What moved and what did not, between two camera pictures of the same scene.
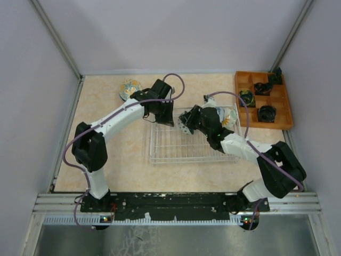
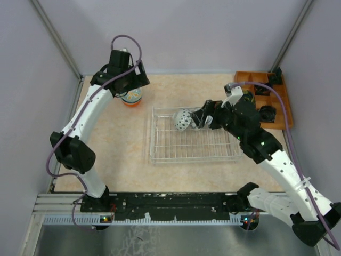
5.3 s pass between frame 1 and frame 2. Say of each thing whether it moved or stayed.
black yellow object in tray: stayed
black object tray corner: stayed
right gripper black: moved
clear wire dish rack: stayed
